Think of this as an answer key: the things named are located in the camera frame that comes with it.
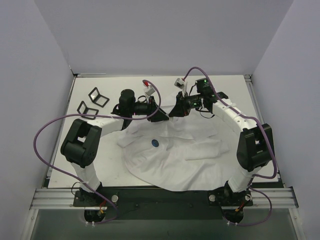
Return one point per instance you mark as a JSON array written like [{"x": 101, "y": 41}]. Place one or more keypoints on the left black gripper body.
[{"x": 153, "y": 109}]

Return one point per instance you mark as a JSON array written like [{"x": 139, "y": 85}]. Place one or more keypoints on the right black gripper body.
[{"x": 180, "y": 104}]

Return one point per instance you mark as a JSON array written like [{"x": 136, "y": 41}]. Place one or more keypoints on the white garment shirt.
[{"x": 194, "y": 153}]

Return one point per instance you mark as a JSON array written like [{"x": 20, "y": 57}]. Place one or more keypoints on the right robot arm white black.
[{"x": 255, "y": 147}]

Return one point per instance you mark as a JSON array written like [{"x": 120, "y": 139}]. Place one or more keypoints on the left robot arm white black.
[{"x": 81, "y": 143}]

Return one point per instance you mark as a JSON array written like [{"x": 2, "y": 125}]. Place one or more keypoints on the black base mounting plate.
[{"x": 152, "y": 203}]

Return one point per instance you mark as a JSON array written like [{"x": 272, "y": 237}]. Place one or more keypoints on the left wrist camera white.
[{"x": 149, "y": 91}]

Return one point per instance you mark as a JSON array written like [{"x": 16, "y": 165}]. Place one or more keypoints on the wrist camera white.
[
  {"x": 181, "y": 84},
  {"x": 149, "y": 91}
]

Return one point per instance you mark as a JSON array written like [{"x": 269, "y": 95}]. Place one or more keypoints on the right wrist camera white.
[{"x": 181, "y": 84}]

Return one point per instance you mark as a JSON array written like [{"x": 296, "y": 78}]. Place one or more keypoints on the black frame stand upper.
[{"x": 97, "y": 98}]

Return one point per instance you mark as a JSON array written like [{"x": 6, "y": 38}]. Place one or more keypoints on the black frame stand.
[
  {"x": 87, "y": 112},
  {"x": 97, "y": 98}
]

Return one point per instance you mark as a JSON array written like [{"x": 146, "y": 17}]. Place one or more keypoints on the black frame stand lower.
[{"x": 87, "y": 112}]

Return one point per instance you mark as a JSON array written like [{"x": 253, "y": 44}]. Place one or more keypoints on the aluminium front rail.
[{"x": 52, "y": 199}]

